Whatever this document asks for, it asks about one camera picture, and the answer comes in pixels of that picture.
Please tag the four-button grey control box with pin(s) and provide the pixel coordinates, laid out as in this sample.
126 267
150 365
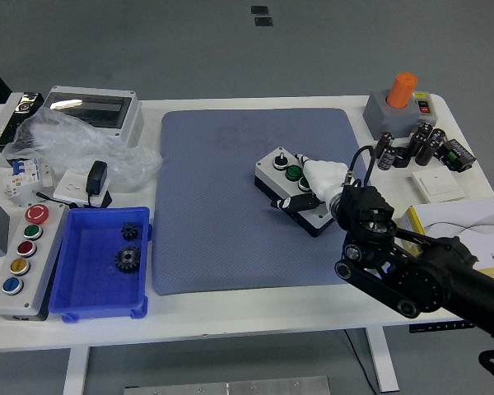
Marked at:
280 181

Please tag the white wall socket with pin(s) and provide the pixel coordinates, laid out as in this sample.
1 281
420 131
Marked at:
72 185

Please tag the yellow white carton box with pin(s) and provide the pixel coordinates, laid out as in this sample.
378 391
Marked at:
457 218

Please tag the grey distribution box dark window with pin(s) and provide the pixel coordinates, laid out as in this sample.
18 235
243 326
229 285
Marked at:
90 109

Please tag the grey block base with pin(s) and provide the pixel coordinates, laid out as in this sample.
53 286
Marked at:
378 115

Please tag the five-button grey control box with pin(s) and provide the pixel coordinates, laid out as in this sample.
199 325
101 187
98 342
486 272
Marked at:
8 296

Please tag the white wall switch plate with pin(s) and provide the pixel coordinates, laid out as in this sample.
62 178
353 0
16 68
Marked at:
436 185

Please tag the black cylindrical capacitor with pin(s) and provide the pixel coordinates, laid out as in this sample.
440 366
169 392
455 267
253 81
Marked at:
415 145
424 129
384 144
437 136
388 158
427 152

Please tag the black module green terminals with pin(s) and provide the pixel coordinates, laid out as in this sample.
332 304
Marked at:
457 156

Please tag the large black gear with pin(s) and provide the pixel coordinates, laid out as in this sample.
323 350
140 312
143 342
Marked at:
127 258

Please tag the clear plastic bag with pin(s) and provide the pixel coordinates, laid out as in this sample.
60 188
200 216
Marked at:
66 140

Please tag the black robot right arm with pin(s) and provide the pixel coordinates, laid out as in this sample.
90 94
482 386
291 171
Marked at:
457 267

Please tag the black power adapter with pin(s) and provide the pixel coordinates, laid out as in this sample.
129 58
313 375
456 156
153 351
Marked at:
96 177

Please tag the white device glossy black strip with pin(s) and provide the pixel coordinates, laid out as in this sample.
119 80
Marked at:
0 123

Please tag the grey metal plate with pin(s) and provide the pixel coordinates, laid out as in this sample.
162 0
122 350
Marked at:
230 387

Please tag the blue plastic bin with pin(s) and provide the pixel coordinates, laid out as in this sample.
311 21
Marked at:
90 284

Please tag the white blue circuit breaker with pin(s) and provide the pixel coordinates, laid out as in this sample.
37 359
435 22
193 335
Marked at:
22 177

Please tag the black floor outlet cover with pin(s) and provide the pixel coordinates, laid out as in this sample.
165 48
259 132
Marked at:
259 10
263 22

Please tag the white table leg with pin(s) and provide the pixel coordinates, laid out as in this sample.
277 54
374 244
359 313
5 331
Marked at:
76 370
383 362

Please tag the black table control panel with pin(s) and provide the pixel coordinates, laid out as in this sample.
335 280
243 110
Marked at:
440 327

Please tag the orange cylinder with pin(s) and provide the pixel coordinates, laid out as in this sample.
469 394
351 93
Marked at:
401 88

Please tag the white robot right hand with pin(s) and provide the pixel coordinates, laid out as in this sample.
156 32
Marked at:
325 177

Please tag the blue-grey padded mat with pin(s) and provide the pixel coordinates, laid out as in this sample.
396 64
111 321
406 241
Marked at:
214 230

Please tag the small black gear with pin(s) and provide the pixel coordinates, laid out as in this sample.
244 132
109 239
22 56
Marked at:
129 232

